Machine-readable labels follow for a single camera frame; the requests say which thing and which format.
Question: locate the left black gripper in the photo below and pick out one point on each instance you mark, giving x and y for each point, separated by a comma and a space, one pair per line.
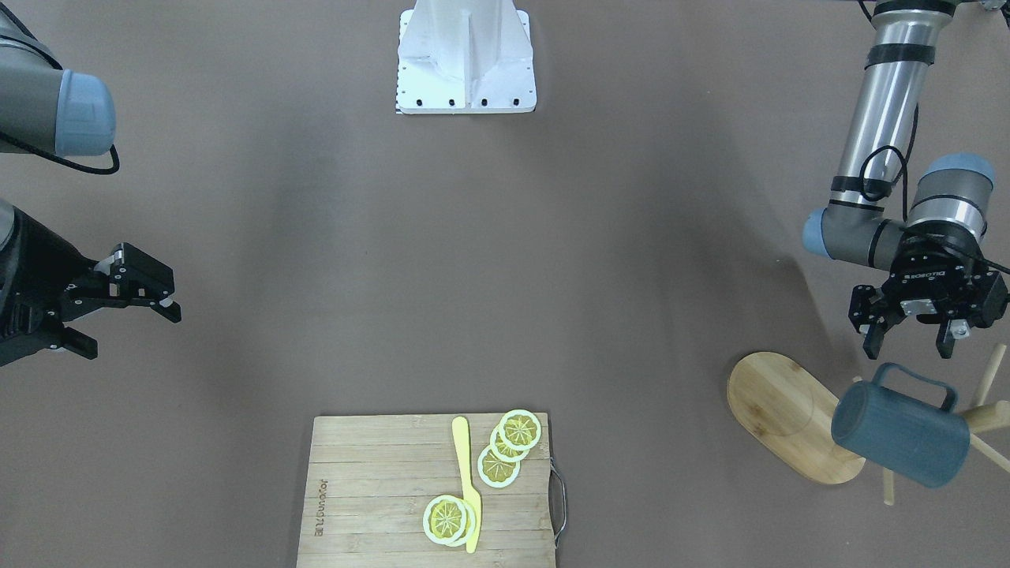
929, 260

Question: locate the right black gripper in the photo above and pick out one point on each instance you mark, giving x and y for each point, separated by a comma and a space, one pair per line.
31, 260

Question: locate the blue-grey HOME mug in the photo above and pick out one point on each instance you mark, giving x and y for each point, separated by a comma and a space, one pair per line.
923, 442

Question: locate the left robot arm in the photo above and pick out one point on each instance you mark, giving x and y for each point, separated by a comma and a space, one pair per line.
956, 188

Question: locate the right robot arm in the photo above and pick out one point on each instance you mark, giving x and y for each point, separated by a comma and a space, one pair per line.
67, 118

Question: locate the wooden cup storage rack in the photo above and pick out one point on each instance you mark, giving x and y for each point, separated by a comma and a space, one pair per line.
789, 412

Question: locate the brown table mat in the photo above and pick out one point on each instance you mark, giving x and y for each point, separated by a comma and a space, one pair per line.
606, 259

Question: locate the wooden cutting board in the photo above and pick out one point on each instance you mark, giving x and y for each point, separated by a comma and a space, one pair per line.
369, 479

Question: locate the yellow plastic knife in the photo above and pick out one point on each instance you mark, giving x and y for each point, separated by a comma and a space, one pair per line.
463, 448

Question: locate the lemon slice front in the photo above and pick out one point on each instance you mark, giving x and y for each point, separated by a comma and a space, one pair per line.
446, 520

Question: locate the lemon slice top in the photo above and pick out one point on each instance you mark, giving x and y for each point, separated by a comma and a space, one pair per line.
519, 430

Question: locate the lemon slice under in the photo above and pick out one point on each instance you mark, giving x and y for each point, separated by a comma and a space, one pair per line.
502, 451

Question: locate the lemon slice middle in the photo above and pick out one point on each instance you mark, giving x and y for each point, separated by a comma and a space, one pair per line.
470, 517

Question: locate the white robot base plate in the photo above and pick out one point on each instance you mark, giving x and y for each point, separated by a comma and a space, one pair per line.
465, 57

